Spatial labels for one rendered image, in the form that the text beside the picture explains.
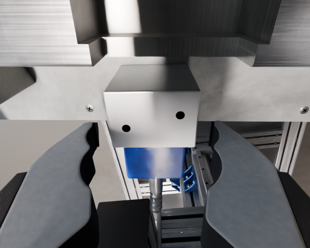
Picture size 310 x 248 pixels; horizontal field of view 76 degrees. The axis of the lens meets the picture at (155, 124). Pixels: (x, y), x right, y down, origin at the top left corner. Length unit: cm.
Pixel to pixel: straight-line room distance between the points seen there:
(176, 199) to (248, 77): 106
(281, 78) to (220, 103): 5
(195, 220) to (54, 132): 101
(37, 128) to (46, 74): 114
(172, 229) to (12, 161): 129
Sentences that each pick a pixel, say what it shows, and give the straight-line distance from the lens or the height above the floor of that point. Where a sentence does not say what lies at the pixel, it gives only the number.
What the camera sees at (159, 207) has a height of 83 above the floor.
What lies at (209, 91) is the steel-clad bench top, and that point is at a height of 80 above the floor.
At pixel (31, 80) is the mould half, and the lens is 18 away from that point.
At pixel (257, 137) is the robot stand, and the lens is 99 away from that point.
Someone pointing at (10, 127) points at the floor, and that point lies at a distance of 140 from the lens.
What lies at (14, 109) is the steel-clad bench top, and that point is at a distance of 21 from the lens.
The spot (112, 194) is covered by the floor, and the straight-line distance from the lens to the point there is 152.
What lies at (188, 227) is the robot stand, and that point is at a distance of 43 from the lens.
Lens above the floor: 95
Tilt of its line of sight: 59 degrees down
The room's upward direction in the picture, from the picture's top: 178 degrees counter-clockwise
